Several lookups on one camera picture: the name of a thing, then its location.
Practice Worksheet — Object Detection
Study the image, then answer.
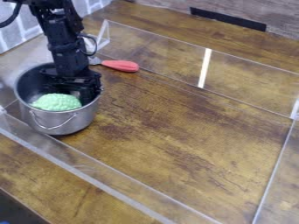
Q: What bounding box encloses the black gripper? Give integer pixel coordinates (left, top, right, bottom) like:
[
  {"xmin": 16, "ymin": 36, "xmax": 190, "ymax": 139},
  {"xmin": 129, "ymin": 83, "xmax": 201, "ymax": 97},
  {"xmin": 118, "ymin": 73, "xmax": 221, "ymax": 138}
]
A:
[{"xmin": 38, "ymin": 45, "xmax": 104, "ymax": 107}]

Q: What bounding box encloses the green bumpy toy vegetable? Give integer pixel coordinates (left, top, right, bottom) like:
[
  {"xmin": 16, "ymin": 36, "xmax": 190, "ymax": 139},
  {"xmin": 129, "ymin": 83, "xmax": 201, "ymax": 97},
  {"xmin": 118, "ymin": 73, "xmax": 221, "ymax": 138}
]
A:
[{"xmin": 30, "ymin": 94, "xmax": 81, "ymax": 111}]

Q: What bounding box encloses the silver metal pot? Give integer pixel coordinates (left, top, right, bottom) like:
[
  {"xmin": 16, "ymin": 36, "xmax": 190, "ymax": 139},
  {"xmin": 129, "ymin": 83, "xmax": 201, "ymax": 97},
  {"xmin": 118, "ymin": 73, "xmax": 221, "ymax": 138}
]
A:
[{"xmin": 13, "ymin": 63, "xmax": 100, "ymax": 136}]

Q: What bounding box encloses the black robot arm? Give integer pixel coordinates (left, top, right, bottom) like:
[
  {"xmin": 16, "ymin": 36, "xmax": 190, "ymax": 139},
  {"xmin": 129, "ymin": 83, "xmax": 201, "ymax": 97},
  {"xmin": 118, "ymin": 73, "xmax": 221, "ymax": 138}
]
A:
[{"xmin": 0, "ymin": 0, "xmax": 101, "ymax": 105}]

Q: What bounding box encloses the red handled metal spatula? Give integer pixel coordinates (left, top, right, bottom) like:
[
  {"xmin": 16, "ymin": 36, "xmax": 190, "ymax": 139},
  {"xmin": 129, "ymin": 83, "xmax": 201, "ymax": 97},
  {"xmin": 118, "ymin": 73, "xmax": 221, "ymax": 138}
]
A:
[{"xmin": 88, "ymin": 57, "xmax": 138, "ymax": 73}]

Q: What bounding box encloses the clear acrylic corner bracket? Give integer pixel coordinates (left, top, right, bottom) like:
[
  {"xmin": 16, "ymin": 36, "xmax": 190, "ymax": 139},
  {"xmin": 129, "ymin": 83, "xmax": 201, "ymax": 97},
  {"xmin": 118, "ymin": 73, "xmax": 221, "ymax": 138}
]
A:
[{"xmin": 84, "ymin": 20, "xmax": 109, "ymax": 53}]

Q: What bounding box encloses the black cable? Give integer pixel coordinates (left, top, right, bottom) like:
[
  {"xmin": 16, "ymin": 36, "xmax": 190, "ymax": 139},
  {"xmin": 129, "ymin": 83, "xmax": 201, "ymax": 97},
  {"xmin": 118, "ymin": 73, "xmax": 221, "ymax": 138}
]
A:
[{"xmin": 76, "ymin": 32, "xmax": 98, "ymax": 58}]

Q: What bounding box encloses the clear acrylic barrier wall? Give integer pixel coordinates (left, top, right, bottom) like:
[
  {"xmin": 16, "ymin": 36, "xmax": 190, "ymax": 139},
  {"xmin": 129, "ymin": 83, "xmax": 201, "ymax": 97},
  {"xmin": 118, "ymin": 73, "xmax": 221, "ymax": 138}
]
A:
[{"xmin": 0, "ymin": 20, "xmax": 299, "ymax": 224}]

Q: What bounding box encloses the black wall strip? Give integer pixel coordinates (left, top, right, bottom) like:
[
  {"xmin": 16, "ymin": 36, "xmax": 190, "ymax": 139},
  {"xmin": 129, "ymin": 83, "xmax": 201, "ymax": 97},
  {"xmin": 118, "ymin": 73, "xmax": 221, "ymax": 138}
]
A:
[{"xmin": 189, "ymin": 7, "xmax": 266, "ymax": 32}]

